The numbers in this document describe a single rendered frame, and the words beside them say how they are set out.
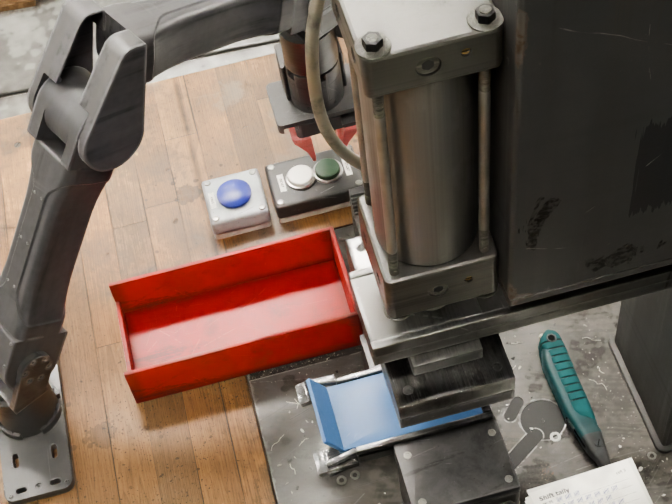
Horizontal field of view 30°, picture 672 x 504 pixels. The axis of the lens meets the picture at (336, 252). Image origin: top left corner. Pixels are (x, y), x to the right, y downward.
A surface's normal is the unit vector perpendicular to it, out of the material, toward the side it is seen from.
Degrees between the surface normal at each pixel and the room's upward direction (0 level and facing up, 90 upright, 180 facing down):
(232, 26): 93
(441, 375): 0
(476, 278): 90
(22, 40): 0
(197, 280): 90
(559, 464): 0
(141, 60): 90
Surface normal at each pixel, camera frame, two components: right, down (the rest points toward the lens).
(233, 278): 0.24, 0.77
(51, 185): -0.66, 0.13
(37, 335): 0.63, 0.58
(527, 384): -0.09, -0.59
